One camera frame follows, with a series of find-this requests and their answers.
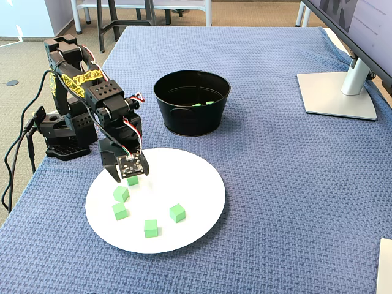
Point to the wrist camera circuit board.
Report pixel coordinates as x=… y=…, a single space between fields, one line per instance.
x=131 y=167

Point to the white background table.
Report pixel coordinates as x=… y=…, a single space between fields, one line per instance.
x=208 y=15

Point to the blue woven tablecloth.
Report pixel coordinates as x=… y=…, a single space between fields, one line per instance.
x=275 y=183

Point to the black metal stool frame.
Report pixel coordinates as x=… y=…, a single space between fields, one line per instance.
x=100 y=30

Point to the white round plate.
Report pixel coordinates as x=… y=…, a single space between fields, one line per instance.
x=183 y=183

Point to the monitor with silver stand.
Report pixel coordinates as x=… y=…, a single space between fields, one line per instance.
x=337 y=98

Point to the gray metal table leg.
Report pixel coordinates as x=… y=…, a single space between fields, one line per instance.
x=301 y=12

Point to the white flat board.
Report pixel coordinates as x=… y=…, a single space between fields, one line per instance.
x=386 y=269

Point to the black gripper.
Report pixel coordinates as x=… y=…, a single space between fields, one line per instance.
x=108 y=157

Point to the black metal bucket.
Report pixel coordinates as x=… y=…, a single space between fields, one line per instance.
x=190 y=122

